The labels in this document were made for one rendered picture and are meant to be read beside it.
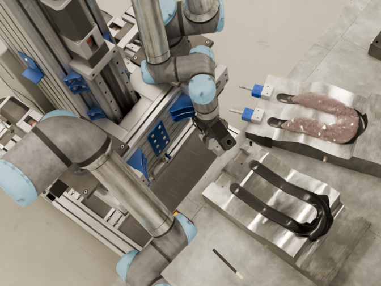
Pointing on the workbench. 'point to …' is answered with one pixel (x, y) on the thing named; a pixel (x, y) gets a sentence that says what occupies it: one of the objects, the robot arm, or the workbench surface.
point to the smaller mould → (376, 47)
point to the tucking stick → (227, 263)
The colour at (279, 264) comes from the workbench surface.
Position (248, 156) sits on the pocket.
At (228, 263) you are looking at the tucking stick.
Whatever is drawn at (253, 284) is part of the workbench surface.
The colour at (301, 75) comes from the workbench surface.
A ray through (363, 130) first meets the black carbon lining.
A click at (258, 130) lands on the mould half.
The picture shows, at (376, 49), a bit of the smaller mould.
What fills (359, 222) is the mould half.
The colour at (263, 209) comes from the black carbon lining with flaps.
